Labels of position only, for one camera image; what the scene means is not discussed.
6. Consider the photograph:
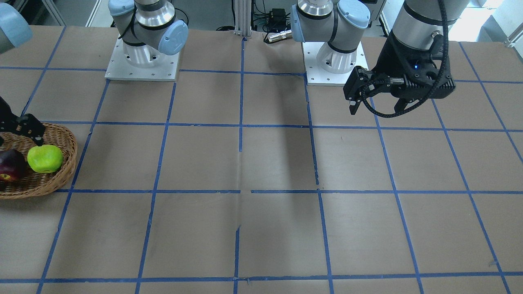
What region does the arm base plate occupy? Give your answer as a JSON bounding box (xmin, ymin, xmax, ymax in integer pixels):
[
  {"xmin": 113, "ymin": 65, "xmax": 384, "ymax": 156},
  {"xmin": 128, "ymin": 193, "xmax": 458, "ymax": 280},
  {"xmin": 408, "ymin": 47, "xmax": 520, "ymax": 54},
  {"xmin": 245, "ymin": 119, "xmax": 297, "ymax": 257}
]
[
  {"xmin": 105, "ymin": 39, "xmax": 181, "ymax": 82},
  {"xmin": 302, "ymin": 42, "xmax": 368, "ymax": 86}
]

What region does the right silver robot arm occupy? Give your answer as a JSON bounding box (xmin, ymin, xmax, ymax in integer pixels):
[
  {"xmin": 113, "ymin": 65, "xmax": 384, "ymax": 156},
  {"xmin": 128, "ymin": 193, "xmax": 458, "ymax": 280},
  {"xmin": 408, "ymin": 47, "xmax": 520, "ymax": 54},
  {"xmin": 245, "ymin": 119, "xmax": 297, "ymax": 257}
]
[{"xmin": 1, "ymin": 0, "xmax": 189, "ymax": 146}]

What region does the wicker basket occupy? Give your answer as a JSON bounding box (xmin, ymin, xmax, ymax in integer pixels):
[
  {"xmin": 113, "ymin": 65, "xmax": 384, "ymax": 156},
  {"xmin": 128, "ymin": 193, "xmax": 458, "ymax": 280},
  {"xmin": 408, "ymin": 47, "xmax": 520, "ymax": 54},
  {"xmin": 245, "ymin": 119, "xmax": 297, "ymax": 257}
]
[{"xmin": 0, "ymin": 123, "xmax": 78, "ymax": 200}]

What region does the green apple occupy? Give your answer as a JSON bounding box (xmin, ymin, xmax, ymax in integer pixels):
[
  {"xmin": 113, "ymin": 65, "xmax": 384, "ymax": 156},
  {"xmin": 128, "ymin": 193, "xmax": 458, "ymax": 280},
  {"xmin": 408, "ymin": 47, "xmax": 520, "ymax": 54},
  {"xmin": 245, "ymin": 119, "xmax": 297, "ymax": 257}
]
[{"xmin": 27, "ymin": 145, "xmax": 64, "ymax": 174}]

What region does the aluminium frame post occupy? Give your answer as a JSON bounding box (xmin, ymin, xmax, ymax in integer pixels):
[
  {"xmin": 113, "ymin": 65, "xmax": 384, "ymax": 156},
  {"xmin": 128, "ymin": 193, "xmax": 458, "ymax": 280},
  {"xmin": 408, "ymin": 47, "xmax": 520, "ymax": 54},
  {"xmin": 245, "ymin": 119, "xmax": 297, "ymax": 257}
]
[{"xmin": 233, "ymin": 0, "xmax": 253, "ymax": 39}]

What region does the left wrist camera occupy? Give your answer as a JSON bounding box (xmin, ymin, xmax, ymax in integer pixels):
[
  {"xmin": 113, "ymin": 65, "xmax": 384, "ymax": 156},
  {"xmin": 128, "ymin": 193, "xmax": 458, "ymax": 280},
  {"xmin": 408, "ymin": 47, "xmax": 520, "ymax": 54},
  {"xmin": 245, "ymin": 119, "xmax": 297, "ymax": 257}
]
[{"xmin": 360, "ymin": 35, "xmax": 456, "ymax": 119}]

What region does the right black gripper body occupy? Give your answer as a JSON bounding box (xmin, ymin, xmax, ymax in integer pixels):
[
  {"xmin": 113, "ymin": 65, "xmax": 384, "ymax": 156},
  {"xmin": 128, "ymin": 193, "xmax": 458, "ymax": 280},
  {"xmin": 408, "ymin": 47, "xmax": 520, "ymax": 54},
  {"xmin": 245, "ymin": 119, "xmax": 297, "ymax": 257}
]
[{"xmin": 0, "ymin": 97, "xmax": 15, "ymax": 131}]

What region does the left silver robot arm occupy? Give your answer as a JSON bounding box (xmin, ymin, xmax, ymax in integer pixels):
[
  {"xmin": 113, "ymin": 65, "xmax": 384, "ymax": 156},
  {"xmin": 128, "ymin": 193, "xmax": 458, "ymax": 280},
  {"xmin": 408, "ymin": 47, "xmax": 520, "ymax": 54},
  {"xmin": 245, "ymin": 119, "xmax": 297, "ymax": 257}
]
[{"xmin": 290, "ymin": 0, "xmax": 468, "ymax": 118}]

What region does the dark red apple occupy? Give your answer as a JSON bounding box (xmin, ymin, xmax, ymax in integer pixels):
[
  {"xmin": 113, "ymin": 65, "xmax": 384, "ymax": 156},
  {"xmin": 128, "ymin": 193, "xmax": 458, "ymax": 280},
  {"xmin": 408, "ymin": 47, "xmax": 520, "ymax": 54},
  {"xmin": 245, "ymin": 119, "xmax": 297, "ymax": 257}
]
[{"xmin": 0, "ymin": 149, "xmax": 27, "ymax": 182}]

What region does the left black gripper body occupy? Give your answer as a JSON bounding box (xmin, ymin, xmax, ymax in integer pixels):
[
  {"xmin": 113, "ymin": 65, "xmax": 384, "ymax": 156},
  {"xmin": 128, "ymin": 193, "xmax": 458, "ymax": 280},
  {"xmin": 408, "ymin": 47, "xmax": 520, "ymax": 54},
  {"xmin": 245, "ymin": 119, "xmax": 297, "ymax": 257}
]
[{"xmin": 374, "ymin": 32, "xmax": 443, "ymax": 100}]

